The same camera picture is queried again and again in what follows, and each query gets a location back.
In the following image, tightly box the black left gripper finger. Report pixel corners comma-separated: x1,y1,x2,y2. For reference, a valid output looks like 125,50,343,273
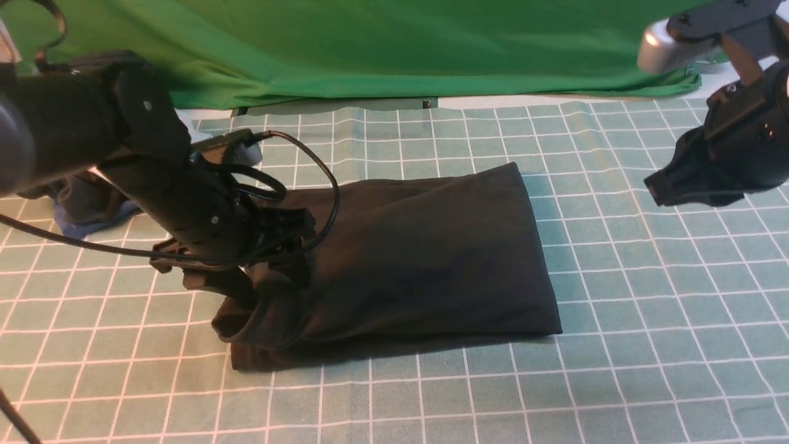
182,268,259,309

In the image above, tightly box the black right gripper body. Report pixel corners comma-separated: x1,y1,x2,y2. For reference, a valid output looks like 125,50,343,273
644,62,788,207

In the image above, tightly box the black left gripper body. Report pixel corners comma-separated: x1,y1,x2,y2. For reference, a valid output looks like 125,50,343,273
149,208,316,273

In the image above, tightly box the dark gray long-sleeved shirt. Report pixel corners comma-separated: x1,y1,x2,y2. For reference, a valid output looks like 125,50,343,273
211,163,563,372

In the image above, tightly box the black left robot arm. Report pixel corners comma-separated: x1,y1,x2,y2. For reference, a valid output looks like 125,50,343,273
2,62,315,307

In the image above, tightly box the dark gray crumpled garment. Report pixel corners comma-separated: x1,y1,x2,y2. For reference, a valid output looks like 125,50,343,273
17,171,138,225

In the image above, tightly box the green backdrop cloth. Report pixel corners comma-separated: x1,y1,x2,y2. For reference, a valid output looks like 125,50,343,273
49,1,703,110

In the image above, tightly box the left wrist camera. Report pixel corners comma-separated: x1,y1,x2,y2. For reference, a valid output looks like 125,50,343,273
192,129,262,167

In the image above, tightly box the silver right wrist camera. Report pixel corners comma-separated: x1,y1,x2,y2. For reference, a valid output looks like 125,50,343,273
637,1,788,86

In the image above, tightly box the black left camera cable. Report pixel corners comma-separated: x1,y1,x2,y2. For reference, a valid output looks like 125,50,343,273
0,0,341,444

